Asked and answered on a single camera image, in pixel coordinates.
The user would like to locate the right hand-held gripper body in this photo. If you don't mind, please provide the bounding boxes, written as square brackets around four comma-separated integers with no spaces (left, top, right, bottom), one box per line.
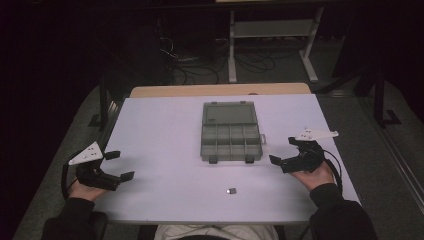
[281,127,340,174]

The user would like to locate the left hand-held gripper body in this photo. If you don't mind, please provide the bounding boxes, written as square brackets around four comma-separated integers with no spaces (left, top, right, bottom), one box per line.
[68,141,122,192]

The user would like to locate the grey plastic organizer box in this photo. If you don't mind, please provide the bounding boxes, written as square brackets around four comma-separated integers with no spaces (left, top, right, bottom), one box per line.
[199,100,268,165]

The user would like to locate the person's left hand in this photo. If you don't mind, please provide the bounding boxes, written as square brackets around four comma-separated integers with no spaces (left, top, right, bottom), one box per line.
[67,179,108,203]

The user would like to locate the person's right hand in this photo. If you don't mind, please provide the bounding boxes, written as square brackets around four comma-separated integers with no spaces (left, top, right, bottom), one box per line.
[289,161,336,193]

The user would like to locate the black metal stand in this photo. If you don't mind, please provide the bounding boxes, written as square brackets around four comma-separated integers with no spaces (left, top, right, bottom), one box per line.
[87,75,116,130]
[372,64,403,130]

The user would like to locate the wooden table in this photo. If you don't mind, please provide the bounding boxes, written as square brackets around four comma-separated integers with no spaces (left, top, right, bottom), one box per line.
[128,82,313,100]

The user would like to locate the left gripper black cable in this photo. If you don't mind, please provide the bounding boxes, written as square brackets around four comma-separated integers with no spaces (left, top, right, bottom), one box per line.
[60,152,82,201]

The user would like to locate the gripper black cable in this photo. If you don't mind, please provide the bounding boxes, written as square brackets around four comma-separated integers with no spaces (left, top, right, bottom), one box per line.
[60,152,82,201]
[321,149,345,197]

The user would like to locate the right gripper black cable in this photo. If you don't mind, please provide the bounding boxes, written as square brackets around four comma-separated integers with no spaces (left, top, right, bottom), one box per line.
[321,149,345,197]

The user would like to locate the white metal desk frame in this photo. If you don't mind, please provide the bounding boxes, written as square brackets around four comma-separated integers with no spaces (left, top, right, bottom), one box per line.
[227,5,325,84]

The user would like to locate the black cables on floor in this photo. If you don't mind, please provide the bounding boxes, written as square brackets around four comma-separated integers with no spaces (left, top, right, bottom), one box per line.
[155,19,278,86]

